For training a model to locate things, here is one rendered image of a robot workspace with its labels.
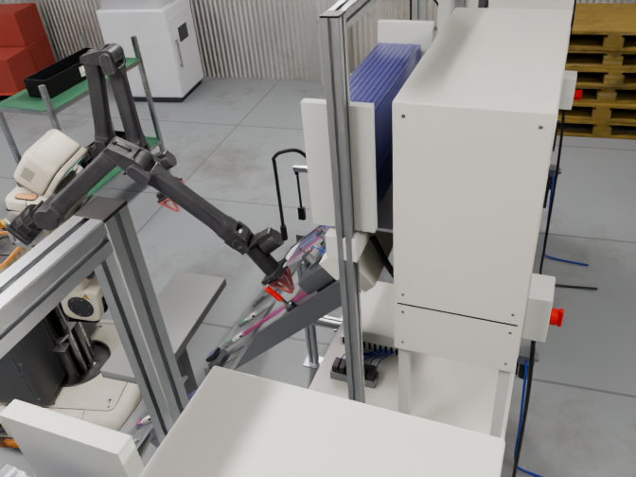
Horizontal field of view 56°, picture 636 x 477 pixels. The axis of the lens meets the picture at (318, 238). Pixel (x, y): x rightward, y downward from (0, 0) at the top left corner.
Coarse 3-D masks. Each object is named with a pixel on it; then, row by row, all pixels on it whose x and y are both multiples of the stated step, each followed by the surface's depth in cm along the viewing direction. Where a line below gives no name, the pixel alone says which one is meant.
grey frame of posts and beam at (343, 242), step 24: (336, 24) 114; (336, 48) 117; (336, 72) 120; (336, 96) 123; (336, 120) 127; (336, 144) 130; (336, 168) 133; (336, 192) 137; (336, 216) 141; (336, 240) 145; (360, 240) 146; (360, 312) 161; (312, 336) 283; (360, 336) 165; (312, 360) 295; (360, 360) 169; (360, 384) 173
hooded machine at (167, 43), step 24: (120, 0) 542; (144, 0) 536; (168, 0) 555; (120, 24) 551; (144, 24) 545; (168, 24) 544; (192, 24) 589; (144, 48) 560; (168, 48) 554; (192, 48) 593; (168, 72) 568; (192, 72) 597; (144, 96) 590; (168, 96) 584
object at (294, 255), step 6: (318, 228) 238; (312, 234) 238; (306, 240) 238; (312, 240) 228; (318, 240) 220; (294, 246) 248; (300, 246) 239; (306, 246) 230; (318, 246) 218; (288, 252) 250; (294, 252) 239; (300, 252) 230; (288, 258) 239; (294, 258) 229; (300, 258) 224; (288, 264) 230
